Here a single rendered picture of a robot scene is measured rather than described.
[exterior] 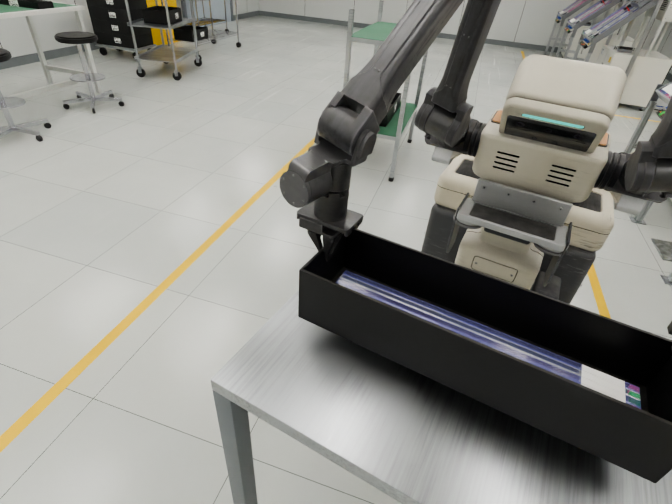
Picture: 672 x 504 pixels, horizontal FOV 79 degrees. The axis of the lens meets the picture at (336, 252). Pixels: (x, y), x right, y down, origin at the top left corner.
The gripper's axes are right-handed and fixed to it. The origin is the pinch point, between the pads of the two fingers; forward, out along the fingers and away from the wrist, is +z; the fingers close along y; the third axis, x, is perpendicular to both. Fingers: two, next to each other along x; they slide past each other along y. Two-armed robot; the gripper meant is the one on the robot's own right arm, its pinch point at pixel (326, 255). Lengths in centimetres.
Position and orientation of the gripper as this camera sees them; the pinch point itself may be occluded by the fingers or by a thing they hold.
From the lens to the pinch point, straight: 76.0
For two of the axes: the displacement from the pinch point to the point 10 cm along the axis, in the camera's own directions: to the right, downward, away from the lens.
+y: 8.7, 3.4, -3.5
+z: -0.8, 8.1, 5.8
